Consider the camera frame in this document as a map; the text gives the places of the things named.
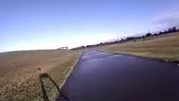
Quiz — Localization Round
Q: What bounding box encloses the pale distant building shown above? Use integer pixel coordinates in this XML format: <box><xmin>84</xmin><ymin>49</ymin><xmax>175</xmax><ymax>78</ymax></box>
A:
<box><xmin>56</xmin><ymin>45</ymin><xmax>70</xmax><ymax>52</ymax></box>

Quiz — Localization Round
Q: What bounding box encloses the tall thin pole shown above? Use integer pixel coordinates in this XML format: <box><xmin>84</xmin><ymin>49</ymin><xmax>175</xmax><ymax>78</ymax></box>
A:
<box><xmin>115</xmin><ymin>33</ymin><xmax>120</xmax><ymax>43</ymax></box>

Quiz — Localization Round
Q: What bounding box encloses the dark asphalt path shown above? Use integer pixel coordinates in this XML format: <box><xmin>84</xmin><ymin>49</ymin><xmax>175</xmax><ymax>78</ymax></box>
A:
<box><xmin>31</xmin><ymin>37</ymin><xmax>179</xmax><ymax>101</ymax></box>

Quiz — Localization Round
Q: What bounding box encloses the person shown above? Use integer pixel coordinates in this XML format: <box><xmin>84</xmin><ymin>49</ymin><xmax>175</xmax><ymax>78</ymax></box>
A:
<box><xmin>141</xmin><ymin>35</ymin><xmax>147</xmax><ymax>42</ymax></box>

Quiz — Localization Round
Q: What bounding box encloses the flat dry grass field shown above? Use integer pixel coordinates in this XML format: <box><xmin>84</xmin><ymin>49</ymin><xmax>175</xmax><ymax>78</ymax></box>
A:
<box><xmin>86</xmin><ymin>31</ymin><xmax>179</xmax><ymax>80</ymax></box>

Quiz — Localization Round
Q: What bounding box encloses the dry grass slope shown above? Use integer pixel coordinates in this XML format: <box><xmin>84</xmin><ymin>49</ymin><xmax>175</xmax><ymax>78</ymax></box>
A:
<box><xmin>0</xmin><ymin>40</ymin><xmax>90</xmax><ymax>101</ymax></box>

